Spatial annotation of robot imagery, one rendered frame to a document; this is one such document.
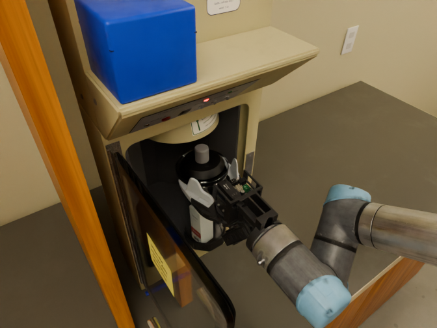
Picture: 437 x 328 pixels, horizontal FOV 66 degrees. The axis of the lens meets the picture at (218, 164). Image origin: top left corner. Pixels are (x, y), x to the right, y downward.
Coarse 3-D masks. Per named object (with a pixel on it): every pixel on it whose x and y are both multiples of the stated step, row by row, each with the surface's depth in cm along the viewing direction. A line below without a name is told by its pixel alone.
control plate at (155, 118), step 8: (256, 80) 49; (232, 88) 47; (240, 88) 50; (208, 96) 46; (216, 96) 48; (224, 96) 52; (232, 96) 56; (184, 104) 44; (192, 104) 47; (200, 104) 50; (208, 104) 53; (160, 112) 42; (168, 112) 45; (176, 112) 47; (144, 120) 44; (152, 120) 46; (160, 120) 49; (136, 128) 47
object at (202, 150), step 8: (200, 144) 66; (192, 152) 69; (200, 152) 65; (208, 152) 66; (216, 152) 69; (184, 160) 67; (192, 160) 67; (200, 160) 66; (208, 160) 67; (216, 160) 67; (184, 168) 66; (192, 168) 65; (200, 168) 65; (208, 168) 65; (216, 168) 66; (192, 176) 65; (200, 176) 65; (208, 176) 65
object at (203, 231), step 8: (224, 160) 69; (176, 168) 68; (224, 168) 67; (184, 176) 66; (216, 176) 65; (216, 184) 67; (208, 192) 67; (184, 200) 72; (184, 208) 74; (192, 208) 71; (216, 208) 71; (192, 216) 72; (200, 216) 72; (192, 224) 74; (200, 224) 73; (208, 224) 73; (216, 224) 74; (192, 232) 76; (200, 232) 75; (208, 232) 75; (216, 232) 76; (200, 240) 77; (208, 240) 77
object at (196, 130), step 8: (200, 120) 64; (208, 120) 65; (216, 120) 68; (176, 128) 62; (184, 128) 63; (192, 128) 63; (200, 128) 64; (208, 128) 65; (160, 136) 63; (168, 136) 63; (176, 136) 63; (184, 136) 63; (192, 136) 64; (200, 136) 64
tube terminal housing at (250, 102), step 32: (64, 0) 38; (192, 0) 46; (256, 0) 53; (64, 32) 44; (224, 32) 52; (256, 96) 65; (96, 128) 51; (160, 128) 56; (256, 128) 71; (96, 160) 63; (128, 256) 77
